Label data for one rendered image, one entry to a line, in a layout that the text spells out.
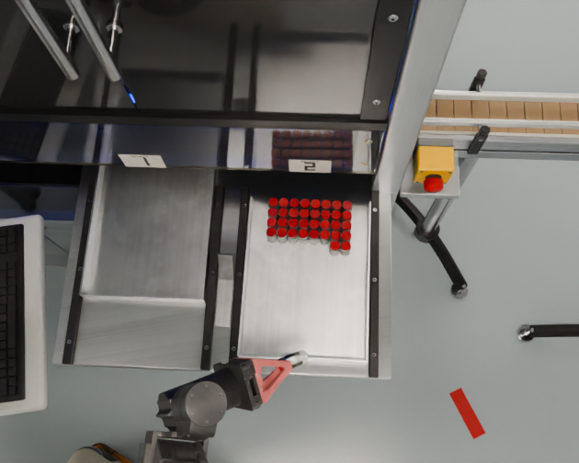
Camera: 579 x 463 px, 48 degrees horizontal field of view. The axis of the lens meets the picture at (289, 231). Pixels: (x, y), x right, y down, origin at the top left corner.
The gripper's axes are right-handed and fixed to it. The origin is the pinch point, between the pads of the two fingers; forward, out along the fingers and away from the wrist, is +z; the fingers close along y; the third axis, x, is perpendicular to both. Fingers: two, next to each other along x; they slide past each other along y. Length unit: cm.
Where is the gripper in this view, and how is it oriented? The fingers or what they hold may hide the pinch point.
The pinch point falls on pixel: (283, 366)
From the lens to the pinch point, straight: 101.8
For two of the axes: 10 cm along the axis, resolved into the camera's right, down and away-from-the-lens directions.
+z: 8.2, -2.2, 5.2
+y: -5.0, 1.4, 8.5
